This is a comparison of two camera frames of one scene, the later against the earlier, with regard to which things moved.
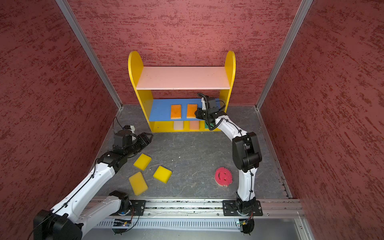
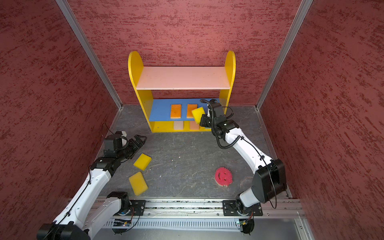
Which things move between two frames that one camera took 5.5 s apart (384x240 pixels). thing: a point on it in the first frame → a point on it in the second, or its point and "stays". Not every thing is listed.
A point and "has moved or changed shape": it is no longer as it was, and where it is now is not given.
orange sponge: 190,110 stays
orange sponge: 175,111 stays
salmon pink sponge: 194,125 stays
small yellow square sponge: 162,174 has moved or changed shape
